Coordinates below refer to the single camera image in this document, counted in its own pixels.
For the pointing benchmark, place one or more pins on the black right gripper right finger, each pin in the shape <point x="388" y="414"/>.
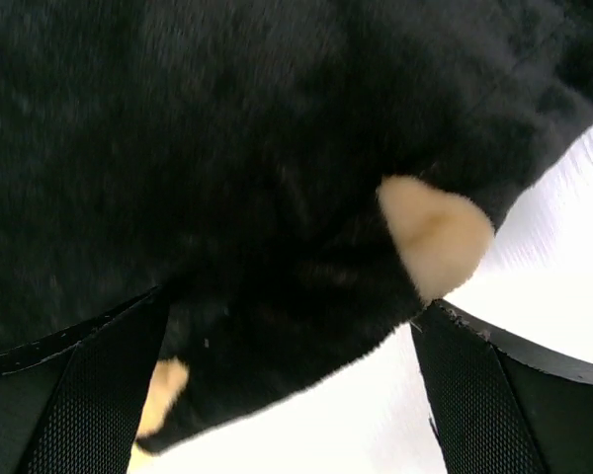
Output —
<point x="500" y="403"/>

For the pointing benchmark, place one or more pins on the black floral plush pillowcase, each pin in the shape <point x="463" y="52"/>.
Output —
<point x="299" y="177"/>

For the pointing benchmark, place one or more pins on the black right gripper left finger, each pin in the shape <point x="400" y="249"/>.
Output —
<point x="71" y="402"/>

